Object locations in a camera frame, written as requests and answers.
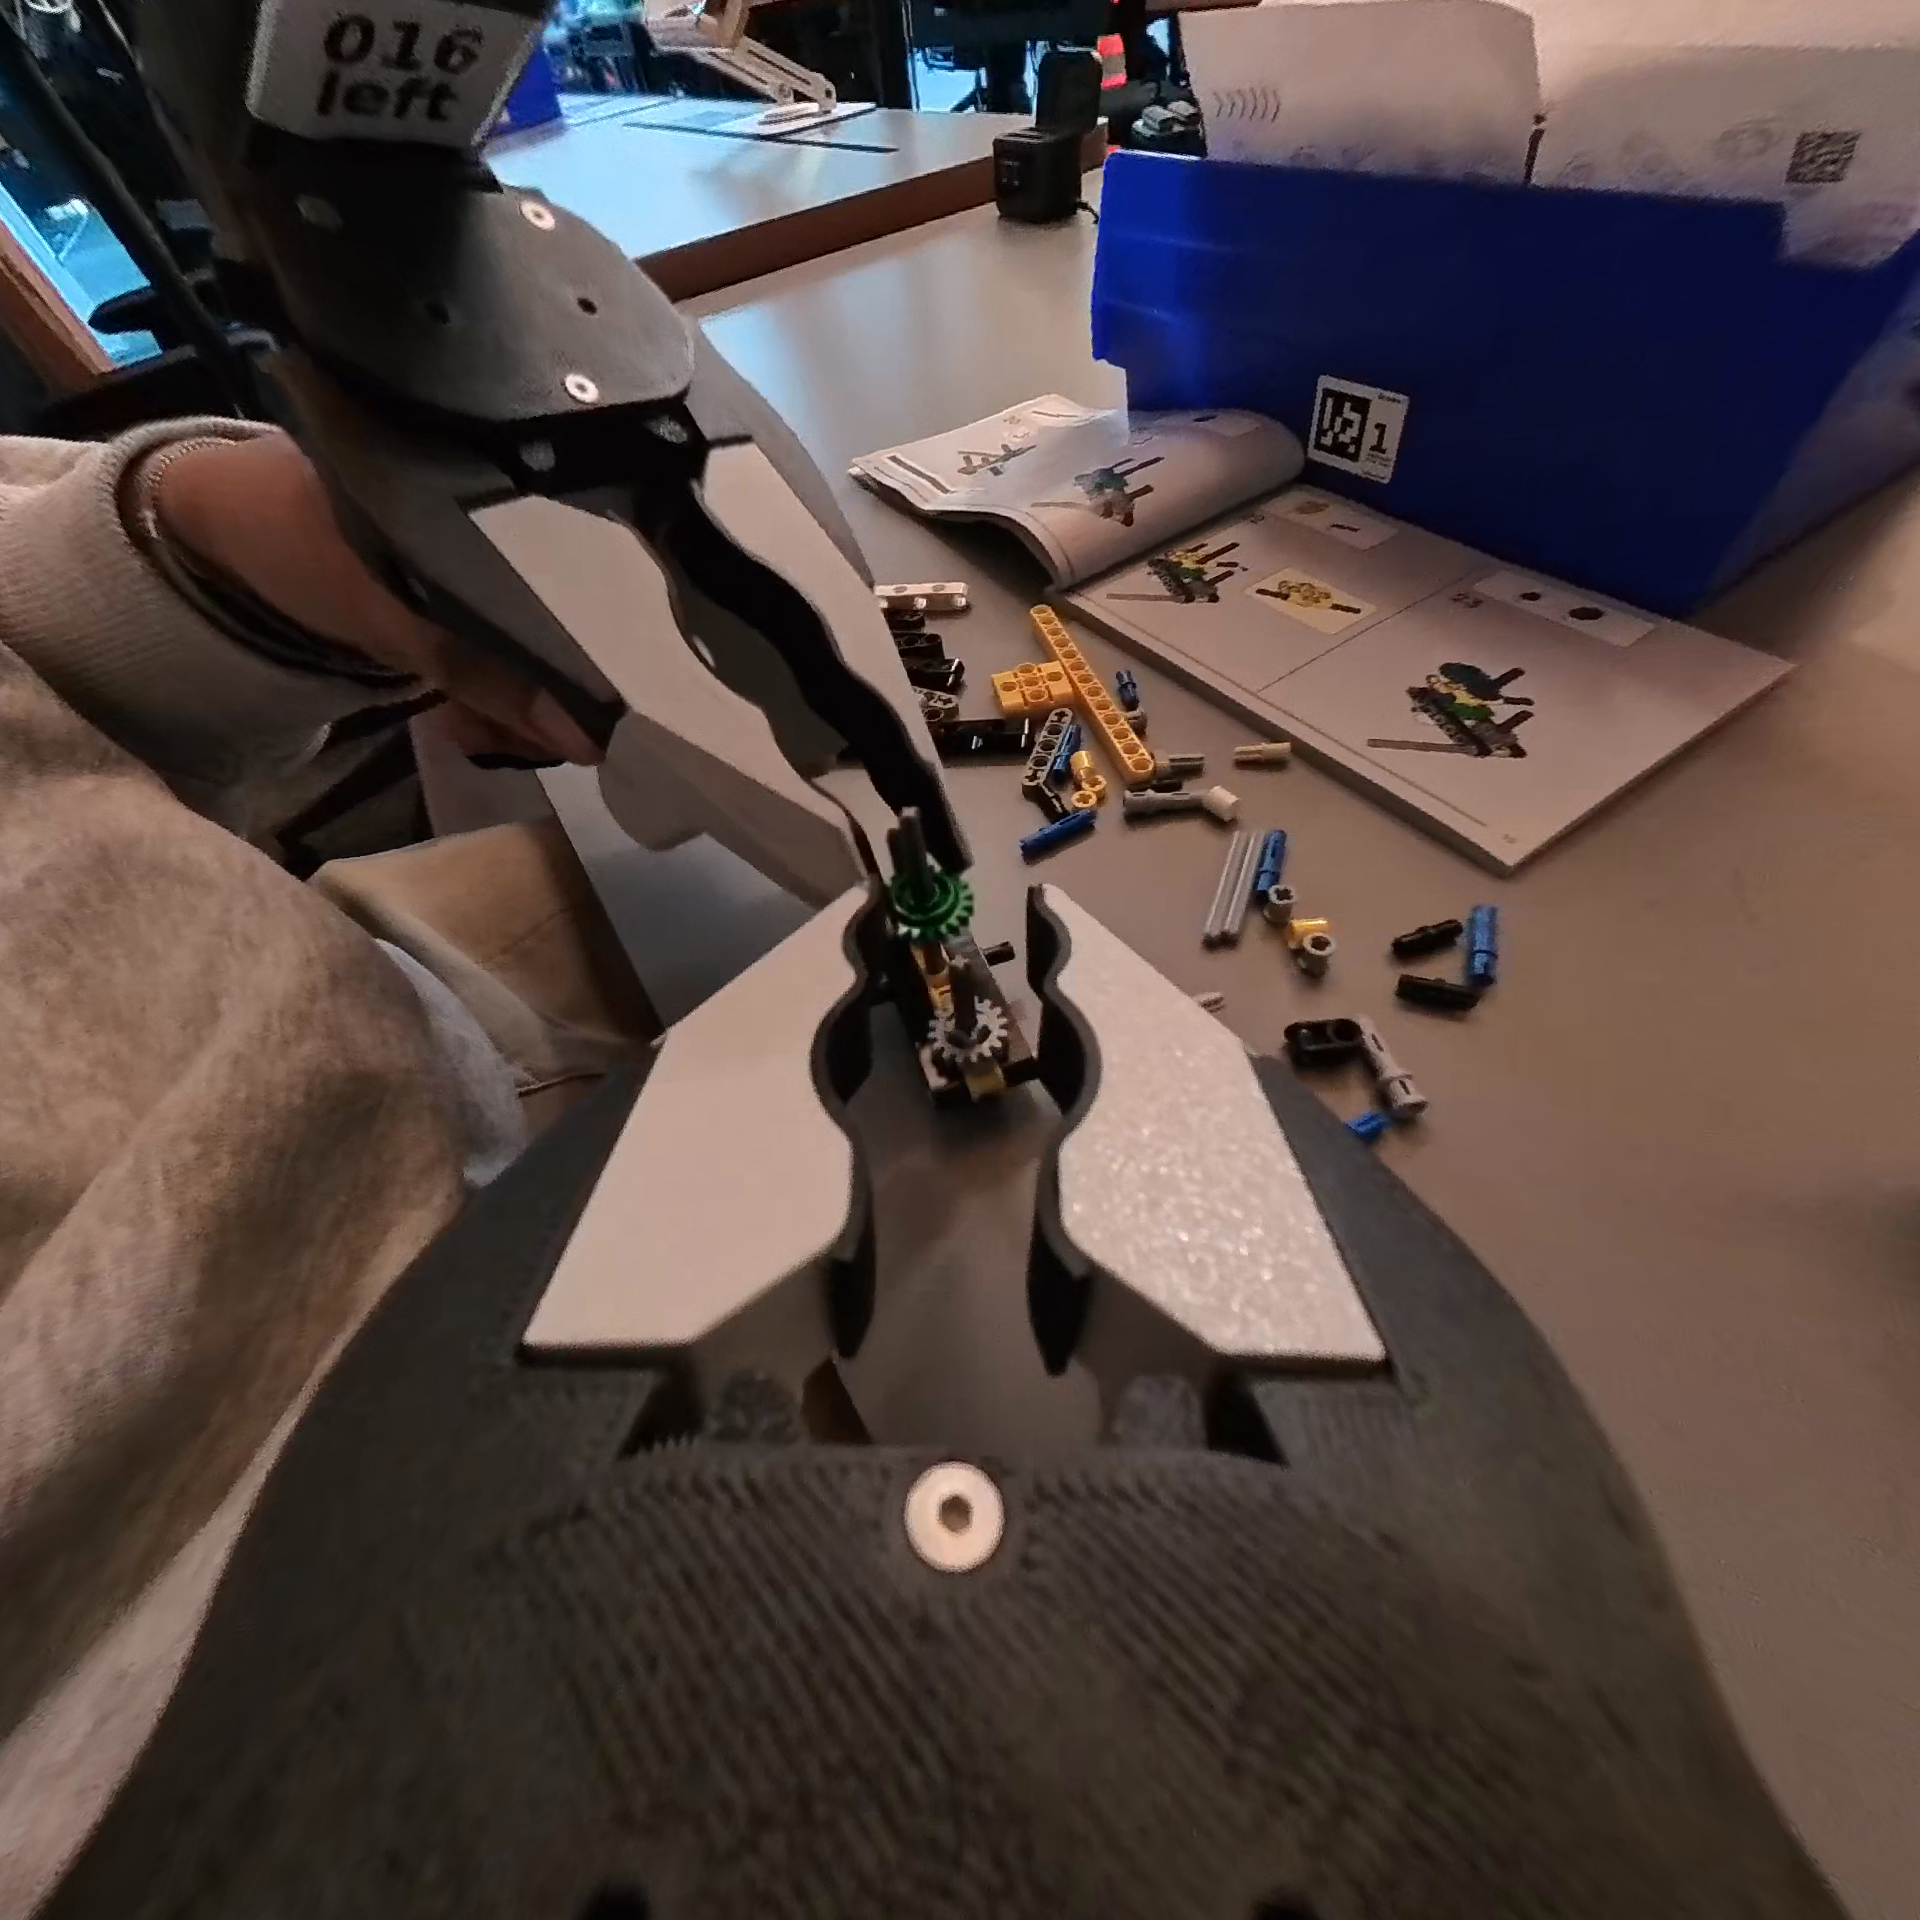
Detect scattered small lego pins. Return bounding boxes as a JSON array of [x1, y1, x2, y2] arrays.
[[1019, 735, 1505, 1138]]

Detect lego instruction booklet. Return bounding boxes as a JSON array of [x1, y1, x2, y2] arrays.
[[850, 392, 1799, 874]]

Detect wooden table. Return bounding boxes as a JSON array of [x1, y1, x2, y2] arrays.
[[482, 96, 1121, 304]]

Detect green gear lego assembly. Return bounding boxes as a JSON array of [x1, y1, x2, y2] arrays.
[[877, 802, 1048, 1115]]

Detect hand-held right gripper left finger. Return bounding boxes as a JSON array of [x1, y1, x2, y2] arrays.
[[520, 882, 890, 1385]]

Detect black box device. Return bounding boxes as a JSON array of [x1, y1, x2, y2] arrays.
[[992, 127, 1107, 227]]

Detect blue plastic bin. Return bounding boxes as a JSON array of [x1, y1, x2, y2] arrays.
[[1091, 146, 1920, 619]]

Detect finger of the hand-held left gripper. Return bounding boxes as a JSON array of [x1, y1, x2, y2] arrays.
[[469, 480, 881, 905], [657, 357, 973, 888]]

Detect person's grey sweatshirt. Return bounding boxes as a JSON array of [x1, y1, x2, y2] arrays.
[[0, 645, 531, 1808]]

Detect person's tan trousers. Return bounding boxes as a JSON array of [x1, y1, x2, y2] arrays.
[[306, 816, 666, 1115]]

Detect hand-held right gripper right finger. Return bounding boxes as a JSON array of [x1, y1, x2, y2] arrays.
[[1027, 882, 1392, 1374]]

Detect person's left hand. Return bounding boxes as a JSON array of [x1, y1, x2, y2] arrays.
[[416, 641, 607, 771]]

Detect white cardboard box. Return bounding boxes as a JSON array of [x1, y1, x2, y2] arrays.
[[1530, 29, 1920, 275], [1181, 0, 1548, 191]]

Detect person's left forearm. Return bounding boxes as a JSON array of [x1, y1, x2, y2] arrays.
[[0, 415, 453, 859]]

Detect long yellow lego beam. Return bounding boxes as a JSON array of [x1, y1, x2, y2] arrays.
[[1029, 602, 1165, 786]]

